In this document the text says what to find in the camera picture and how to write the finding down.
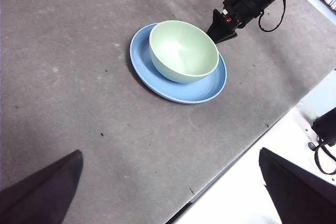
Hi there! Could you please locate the blue round plate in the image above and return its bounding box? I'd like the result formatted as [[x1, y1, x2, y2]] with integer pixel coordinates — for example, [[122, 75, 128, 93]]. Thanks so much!
[[129, 22, 228, 104]]

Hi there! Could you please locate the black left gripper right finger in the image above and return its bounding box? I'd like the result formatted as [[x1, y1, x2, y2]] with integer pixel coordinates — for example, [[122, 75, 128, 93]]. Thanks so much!
[[259, 147, 336, 224]]

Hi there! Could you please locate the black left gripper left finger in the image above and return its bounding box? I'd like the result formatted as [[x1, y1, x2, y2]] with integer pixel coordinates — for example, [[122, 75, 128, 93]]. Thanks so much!
[[0, 150, 84, 224]]

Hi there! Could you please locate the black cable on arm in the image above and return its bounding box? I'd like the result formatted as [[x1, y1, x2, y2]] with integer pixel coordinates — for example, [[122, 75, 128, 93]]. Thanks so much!
[[258, 0, 287, 33]]

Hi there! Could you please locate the black looped cable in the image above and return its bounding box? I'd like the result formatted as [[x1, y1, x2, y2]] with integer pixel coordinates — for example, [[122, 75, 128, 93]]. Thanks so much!
[[313, 140, 336, 175]]

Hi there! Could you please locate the black camera on stand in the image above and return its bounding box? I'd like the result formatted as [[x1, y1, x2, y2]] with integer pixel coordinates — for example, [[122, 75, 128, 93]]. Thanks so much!
[[311, 108, 336, 146]]

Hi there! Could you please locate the green ribbed bowl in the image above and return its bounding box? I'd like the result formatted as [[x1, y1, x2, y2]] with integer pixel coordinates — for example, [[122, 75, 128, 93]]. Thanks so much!
[[149, 20, 220, 84]]

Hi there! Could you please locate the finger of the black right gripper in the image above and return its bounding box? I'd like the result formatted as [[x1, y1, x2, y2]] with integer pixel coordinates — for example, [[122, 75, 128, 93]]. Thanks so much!
[[211, 31, 238, 45], [206, 8, 233, 35]]

